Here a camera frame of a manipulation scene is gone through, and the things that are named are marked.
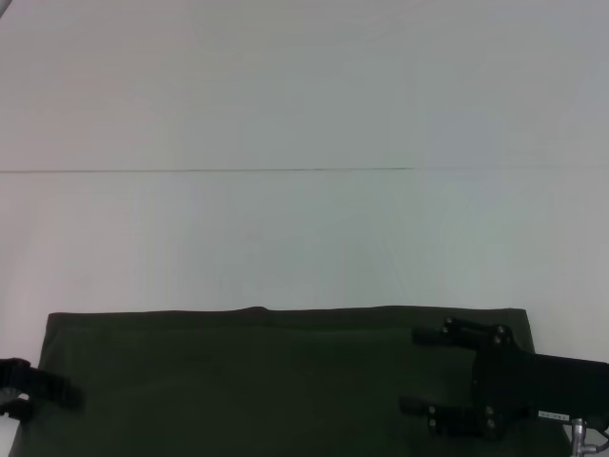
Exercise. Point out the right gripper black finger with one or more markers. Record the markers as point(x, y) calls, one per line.
point(428, 335)
point(416, 404)

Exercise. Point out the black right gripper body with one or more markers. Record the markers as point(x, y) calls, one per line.
point(537, 385)

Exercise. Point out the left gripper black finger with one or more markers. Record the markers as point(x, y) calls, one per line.
point(21, 409)
point(57, 388)

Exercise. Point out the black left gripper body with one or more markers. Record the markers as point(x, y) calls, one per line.
point(12, 376)

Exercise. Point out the dark green shirt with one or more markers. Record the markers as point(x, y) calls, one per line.
point(261, 381)

